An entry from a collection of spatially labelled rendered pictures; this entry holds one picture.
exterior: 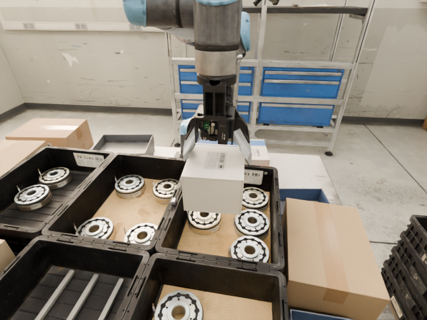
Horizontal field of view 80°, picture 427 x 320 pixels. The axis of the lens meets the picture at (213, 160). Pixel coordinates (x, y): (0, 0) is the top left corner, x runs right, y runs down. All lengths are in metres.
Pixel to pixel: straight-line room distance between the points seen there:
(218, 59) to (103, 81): 3.53
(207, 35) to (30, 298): 0.70
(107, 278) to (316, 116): 2.39
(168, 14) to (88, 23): 3.25
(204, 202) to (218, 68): 0.26
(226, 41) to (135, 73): 3.29
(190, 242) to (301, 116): 2.14
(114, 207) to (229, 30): 0.69
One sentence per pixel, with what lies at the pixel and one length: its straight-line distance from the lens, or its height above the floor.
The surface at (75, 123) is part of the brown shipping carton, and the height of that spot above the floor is 0.86.
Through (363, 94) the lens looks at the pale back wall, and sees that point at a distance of 3.78.
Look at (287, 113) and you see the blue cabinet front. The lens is 2.67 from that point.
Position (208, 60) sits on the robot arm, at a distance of 0.43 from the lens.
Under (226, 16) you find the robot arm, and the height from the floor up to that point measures 1.40.
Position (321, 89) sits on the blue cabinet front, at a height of 0.69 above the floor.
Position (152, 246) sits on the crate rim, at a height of 0.93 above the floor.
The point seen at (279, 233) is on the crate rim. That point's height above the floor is 0.92.
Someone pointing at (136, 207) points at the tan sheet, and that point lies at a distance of 0.90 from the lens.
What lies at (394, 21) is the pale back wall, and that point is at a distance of 3.67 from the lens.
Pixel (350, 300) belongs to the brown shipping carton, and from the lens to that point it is 0.75.
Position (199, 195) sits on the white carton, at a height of 1.09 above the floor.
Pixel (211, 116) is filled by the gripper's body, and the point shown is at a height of 1.25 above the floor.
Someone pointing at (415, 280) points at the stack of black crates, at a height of 0.39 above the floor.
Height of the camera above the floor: 1.42
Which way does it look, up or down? 33 degrees down
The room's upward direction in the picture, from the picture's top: straight up
